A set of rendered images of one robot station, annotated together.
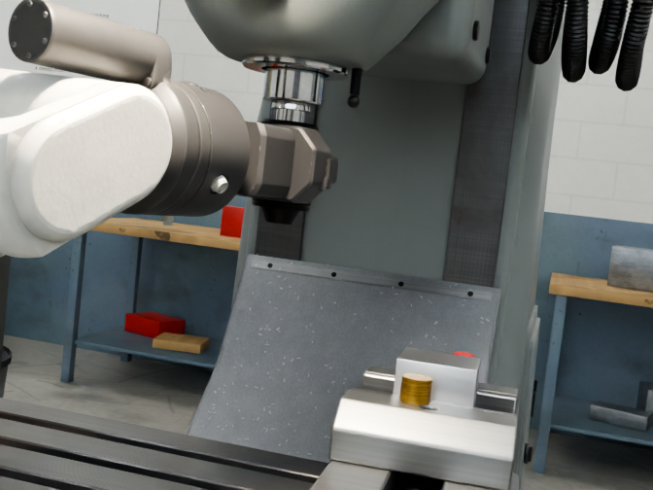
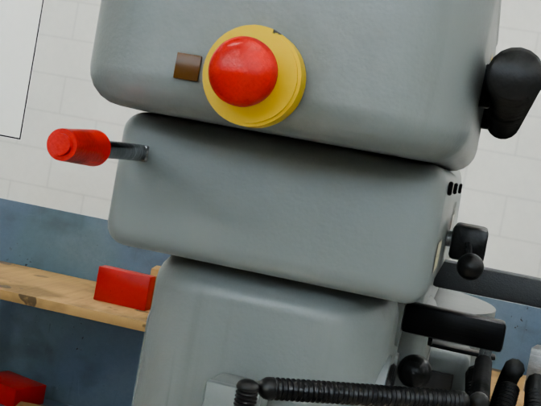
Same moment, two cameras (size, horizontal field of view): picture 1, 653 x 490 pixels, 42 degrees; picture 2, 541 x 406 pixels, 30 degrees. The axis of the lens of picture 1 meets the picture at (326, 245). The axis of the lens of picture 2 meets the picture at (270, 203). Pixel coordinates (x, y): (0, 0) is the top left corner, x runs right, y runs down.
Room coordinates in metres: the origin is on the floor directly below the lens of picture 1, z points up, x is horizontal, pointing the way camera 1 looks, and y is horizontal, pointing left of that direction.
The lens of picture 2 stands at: (-0.14, 0.11, 1.72)
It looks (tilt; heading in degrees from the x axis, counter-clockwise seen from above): 3 degrees down; 357
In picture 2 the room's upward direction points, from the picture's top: 10 degrees clockwise
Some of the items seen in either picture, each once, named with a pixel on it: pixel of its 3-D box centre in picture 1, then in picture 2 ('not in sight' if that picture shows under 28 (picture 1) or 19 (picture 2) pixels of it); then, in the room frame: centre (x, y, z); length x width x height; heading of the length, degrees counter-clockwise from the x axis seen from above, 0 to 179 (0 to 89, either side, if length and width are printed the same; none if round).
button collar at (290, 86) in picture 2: not in sight; (254, 76); (0.47, 0.10, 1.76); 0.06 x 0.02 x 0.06; 75
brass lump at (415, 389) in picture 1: (415, 389); not in sight; (0.61, -0.08, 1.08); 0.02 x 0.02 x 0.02
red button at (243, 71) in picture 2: not in sight; (245, 72); (0.44, 0.11, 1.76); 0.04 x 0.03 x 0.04; 75
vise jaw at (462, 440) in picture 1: (425, 436); not in sight; (0.60, -0.08, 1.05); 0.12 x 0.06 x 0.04; 78
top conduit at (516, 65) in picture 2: not in sight; (503, 104); (0.68, -0.11, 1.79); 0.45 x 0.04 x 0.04; 165
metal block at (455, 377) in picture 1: (435, 396); not in sight; (0.65, -0.10, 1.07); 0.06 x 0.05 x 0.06; 78
